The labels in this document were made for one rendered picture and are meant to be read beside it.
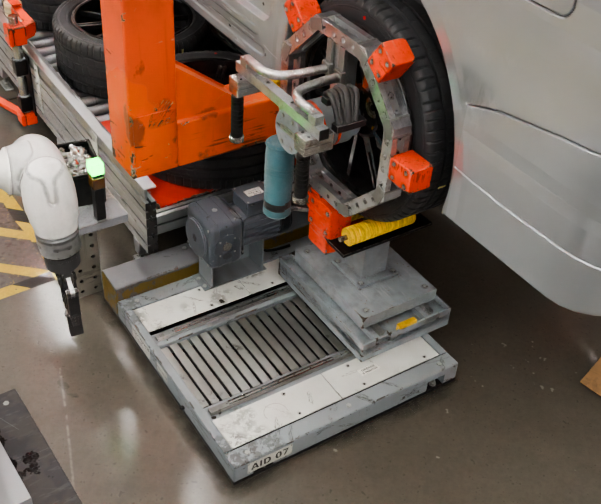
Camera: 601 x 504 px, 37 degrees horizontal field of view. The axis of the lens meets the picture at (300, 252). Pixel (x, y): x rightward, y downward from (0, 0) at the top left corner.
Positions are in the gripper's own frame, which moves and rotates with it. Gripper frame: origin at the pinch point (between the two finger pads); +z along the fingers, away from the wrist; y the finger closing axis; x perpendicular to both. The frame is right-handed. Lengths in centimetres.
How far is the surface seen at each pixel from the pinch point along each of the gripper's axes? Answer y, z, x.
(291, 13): -61, -36, 82
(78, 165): -85, 11, 20
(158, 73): -78, -17, 47
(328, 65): -40, -29, 83
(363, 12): -41, -42, 94
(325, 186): -41, 11, 84
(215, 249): -61, 39, 55
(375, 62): -22, -36, 88
